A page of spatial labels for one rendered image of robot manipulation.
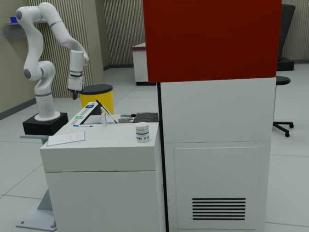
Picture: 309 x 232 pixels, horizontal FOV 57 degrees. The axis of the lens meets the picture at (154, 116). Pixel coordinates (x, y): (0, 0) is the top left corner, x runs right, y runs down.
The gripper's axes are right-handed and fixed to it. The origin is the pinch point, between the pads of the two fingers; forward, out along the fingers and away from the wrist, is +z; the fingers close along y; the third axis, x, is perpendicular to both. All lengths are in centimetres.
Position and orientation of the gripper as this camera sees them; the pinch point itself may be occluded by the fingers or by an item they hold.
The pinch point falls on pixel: (74, 96)
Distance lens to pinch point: 202.1
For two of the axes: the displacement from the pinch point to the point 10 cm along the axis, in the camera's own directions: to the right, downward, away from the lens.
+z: -1.4, 9.3, 3.4
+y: -9.9, -1.6, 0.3
